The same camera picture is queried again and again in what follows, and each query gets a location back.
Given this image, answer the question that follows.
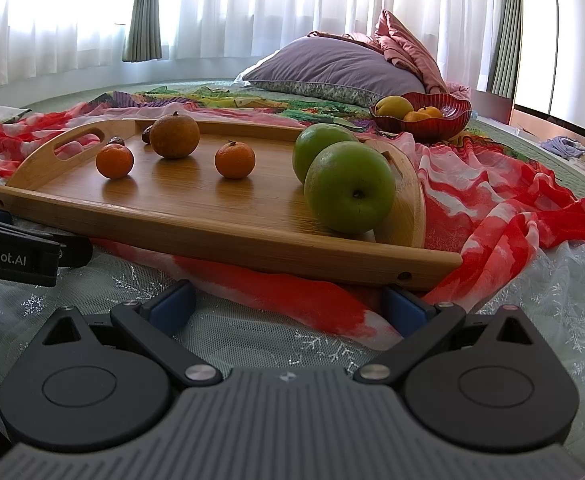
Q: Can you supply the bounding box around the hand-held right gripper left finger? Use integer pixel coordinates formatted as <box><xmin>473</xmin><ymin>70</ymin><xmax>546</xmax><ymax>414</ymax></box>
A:
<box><xmin>42</xmin><ymin>280</ymin><xmax>223</xmax><ymax>389</ymax></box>

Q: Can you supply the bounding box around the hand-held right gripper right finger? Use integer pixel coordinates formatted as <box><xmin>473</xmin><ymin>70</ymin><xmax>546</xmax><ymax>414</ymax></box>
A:
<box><xmin>353</xmin><ymin>285</ymin><xmax>536</xmax><ymax>389</ymax></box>

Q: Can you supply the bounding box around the small tangerine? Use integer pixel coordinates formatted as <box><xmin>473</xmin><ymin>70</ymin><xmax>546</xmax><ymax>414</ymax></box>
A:
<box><xmin>96</xmin><ymin>143</ymin><xmax>134</xmax><ymax>180</ymax></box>
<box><xmin>215</xmin><ymin>141</ymin><xmax>256</xmax><ymax>180</ymax></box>

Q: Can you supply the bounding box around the wooden tray with handles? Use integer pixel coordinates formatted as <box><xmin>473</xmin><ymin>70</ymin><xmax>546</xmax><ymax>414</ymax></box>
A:
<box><xmin>0</xmin><ymin>117</ymin><xmax>463</xmax><ymax>292</ymax></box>

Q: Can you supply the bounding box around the large green pomelo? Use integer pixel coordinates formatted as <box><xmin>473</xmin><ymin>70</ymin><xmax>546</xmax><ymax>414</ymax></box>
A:
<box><xmin>292</xmin><ymin>123</ymin><xmax>361</xmax><ymax>186</ymax></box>

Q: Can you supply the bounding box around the white snowflake lace cloth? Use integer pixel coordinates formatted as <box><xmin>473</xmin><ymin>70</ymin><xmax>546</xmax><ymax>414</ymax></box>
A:
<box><xmin>0</xmin><ymin>157</ymin><xmax>585</xmax><ymax>461</ymax></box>

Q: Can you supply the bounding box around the green apple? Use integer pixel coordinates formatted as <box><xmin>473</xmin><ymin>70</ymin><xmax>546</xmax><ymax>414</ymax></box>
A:
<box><xmin>304</xmin><ymin>141</ymin><xmax>397</xmax><ymax>234</ymax></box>

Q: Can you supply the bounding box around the red and white scarf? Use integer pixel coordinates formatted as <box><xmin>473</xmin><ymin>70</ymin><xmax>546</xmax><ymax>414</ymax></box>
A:
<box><xmin>0</xmin><ymin>100</ymin><xmax>585</xmax><ymax>352</ymax></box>

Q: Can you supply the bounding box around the brownish orange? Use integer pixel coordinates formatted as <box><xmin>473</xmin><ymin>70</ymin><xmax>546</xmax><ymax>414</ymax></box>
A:
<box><xmin>149</xmin><ymin>111</ymin><xmax>201</xmax><ymax>160</ymax></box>

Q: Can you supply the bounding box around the red glass bowl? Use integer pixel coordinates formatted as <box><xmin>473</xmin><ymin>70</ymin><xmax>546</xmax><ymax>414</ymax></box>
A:
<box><xmin>370</xmin><ymin>91</ymin><xmax>473</xmax><ymax>143</ymax></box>

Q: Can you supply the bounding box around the yellow pear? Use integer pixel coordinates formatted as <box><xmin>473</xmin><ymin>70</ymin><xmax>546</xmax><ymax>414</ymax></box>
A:
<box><xmin>375</xmin><ymin>95</ymin><xmax>416</xmax><ymax>120</ymax></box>

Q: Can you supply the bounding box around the light purple cloth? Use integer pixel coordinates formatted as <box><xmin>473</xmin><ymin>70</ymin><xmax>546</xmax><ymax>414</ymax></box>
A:
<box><xmin>540</xmin><ymin>135</ymin><xmax>585</xmax><ymax>162</ymax></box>

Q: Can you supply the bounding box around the multicoloured printed cloth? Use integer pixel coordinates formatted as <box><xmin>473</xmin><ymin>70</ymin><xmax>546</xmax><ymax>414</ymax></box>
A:
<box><xmin>92</xmin><ymin>85</ymin><xmax>473</xmax><ymax>137</ymax></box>

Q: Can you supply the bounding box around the purple pillow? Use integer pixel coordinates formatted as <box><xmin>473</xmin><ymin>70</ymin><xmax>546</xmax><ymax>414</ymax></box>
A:
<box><xmin>241</xmin><ymin>36</ymin><xmax>426</xmax><ymax>107</ymax></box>

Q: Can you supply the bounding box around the green curtain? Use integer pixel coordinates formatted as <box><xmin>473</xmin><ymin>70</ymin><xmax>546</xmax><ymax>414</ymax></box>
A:
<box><xmin>487</xmin><ymin>0</ymin><xmax>523</xmax><ymax>98</ymax></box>
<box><xmin>121</xmin><ymin>0</ymin><xmax>163</xmax><ymax>63</ymax></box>

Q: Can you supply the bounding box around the white pillow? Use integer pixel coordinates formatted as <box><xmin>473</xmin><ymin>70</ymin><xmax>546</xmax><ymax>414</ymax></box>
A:
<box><xmin>234</xmin><ymin>50</ymin><xmax>284</xmax><ymax>87</ymax></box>

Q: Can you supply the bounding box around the pink quilt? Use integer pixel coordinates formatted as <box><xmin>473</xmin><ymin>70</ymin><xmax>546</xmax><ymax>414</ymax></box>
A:
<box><xmin>307</xmin><ymin>9</ymin><xmax>471</xmax><ymax>102</ymax></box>

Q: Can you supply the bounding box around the white sheer curtain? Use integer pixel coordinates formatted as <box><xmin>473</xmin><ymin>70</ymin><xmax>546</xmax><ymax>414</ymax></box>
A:
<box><xmin>0</xmin><ymin>0</ymin><xmax>521</xmax><ymax>95</ymax></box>

